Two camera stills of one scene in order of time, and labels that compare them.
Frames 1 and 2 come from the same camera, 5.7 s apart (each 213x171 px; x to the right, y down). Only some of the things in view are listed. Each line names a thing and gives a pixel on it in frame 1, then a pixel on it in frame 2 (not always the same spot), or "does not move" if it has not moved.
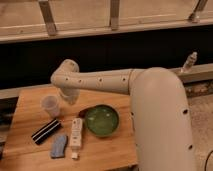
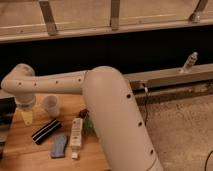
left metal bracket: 47,13 does not move
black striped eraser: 42,134 does not move
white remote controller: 75,137 does not move
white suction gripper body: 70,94 → 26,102
